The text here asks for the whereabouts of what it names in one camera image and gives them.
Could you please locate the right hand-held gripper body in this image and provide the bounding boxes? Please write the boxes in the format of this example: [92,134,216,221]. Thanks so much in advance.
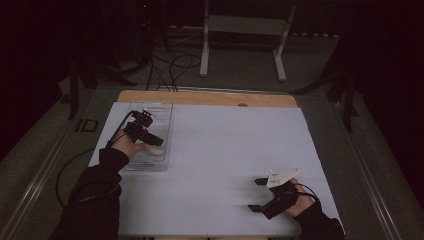
[261,168,301,221]

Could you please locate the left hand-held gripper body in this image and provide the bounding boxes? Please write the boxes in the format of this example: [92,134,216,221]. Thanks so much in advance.
[123,109,156,144]

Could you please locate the clear plastic container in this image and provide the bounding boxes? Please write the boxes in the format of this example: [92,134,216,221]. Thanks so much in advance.
[121,100,174,173]

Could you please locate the person's left hand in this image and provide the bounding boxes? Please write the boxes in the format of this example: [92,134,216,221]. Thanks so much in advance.
[111,129,152,161]

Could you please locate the person's right hand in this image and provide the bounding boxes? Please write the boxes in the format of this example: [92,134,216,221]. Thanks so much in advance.
[285,178,316,218]

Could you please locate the white table mat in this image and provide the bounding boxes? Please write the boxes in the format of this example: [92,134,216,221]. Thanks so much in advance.
[88,101,343,238]

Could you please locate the black tripod stand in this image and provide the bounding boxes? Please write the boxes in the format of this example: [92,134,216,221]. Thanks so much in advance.
[66,54,138,121]
[289,31,361,134]

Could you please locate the white metal stand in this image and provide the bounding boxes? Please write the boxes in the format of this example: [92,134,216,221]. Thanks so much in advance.
[199,0,298,83]

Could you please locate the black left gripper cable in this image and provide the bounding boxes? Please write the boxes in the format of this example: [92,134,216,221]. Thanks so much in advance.
[55,110,135,209]

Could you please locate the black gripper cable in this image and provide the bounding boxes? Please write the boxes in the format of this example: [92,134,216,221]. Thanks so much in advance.
[55,110,135,209]
[292,182,322,205]

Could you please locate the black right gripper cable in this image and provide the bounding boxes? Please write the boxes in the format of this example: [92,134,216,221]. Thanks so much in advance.
[292,182,322,205]

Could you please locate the black floor cables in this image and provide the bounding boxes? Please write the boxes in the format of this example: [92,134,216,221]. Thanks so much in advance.
[145,52,202,93]

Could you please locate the metal floor rail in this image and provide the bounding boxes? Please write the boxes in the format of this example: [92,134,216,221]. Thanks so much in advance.
[328,99,406,240]
[0,96,101,240]

